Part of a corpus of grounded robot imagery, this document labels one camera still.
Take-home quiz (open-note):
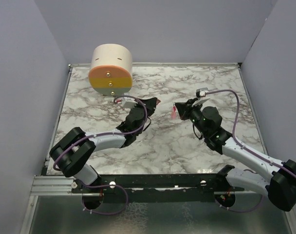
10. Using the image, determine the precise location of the pink strap keyring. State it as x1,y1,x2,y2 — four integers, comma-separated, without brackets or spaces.
171,103,177,119

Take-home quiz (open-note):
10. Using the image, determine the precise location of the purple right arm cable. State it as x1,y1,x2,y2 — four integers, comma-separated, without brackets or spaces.
205,89,296,212

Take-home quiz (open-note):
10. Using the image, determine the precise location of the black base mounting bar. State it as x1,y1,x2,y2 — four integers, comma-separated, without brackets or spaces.
72,173,246,195

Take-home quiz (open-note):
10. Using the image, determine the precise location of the round cream drawer cabinet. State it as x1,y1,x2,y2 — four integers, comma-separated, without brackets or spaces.
88,44,133,97

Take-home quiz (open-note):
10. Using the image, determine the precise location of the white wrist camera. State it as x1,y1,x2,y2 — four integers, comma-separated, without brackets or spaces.
121,97,137,109
192,88,209,107

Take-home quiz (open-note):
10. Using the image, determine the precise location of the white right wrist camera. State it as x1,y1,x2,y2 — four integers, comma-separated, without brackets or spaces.
192,88,209,107

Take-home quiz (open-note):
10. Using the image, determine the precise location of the aluminium frame rail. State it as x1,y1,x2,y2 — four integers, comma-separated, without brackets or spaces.
30,176,74,196

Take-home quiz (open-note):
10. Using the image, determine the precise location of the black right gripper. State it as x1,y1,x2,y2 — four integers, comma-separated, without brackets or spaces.
175,98,208,137

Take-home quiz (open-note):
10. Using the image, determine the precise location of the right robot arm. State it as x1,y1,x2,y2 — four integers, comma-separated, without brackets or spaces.
174,98,296,212

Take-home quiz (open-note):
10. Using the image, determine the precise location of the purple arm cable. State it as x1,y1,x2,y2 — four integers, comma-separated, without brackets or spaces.
205,89,296,212
52,95,148,215

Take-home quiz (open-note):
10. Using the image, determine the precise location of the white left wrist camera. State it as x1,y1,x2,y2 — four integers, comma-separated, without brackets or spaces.
121,97,137,109

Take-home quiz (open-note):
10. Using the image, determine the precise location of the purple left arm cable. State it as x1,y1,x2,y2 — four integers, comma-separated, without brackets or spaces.
52,95,148,215

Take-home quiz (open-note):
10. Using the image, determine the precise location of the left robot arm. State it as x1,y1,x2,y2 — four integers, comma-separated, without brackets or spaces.
49,95,160,193

